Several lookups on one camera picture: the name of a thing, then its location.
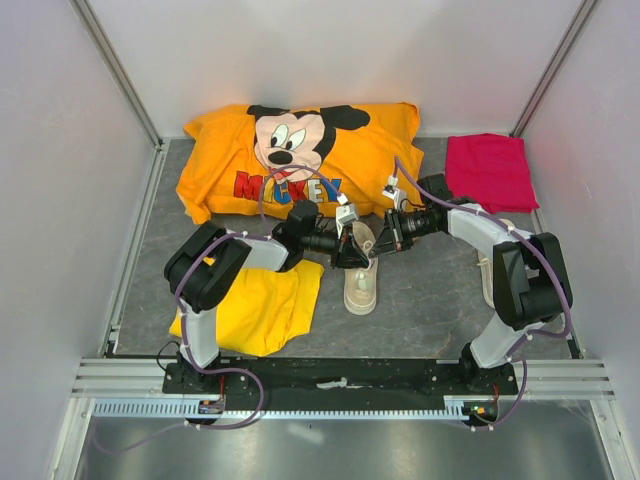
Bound purple cable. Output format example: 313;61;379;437
89;164;351;454
392;156;574;434

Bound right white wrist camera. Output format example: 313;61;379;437
382;174;406;210

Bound orange Mickey t-shirt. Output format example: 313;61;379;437
176;102;423;224

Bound white shoelace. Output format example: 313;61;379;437
355;240;378;296

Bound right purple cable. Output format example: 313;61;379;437
392;156;574;434

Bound pink folded cloth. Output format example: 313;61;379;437
445;133;539;214

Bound left aluminium frame post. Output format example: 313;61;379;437
69;0;163;150

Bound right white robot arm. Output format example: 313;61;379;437
368;173;572;394

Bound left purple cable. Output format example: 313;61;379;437
89;164;351;454

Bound aluminium frame post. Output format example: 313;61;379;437
509;0;601;138
69;0;163;150

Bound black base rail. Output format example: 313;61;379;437
162;356;518;397

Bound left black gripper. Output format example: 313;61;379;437
301;224;372;271

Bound grey slotted cable duct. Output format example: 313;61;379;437
93;397;499;421

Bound right aluminium frame post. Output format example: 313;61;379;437
509;0;601;138

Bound yellow shorts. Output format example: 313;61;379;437
168;259;326;357

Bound beige lace sneaker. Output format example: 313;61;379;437
344;222;378;316

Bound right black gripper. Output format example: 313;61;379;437
368;207;438;259

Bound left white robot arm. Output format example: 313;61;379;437
164;200;372;393

